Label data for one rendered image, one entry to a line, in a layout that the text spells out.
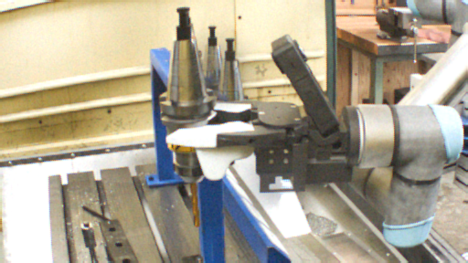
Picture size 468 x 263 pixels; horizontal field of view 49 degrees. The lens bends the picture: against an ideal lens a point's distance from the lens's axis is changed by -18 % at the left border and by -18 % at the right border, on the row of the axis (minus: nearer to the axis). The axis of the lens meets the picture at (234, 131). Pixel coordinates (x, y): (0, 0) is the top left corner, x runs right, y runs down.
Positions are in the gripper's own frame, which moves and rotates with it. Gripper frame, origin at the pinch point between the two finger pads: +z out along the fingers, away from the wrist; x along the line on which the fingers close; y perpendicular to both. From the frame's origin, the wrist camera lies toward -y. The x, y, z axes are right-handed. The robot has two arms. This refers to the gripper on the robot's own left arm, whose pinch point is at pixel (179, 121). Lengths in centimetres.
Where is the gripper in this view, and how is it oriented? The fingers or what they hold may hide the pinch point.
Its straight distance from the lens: 67.8
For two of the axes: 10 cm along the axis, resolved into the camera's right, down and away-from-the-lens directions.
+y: 0.1, 9.2, 3.8
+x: -0.2, -3.8, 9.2
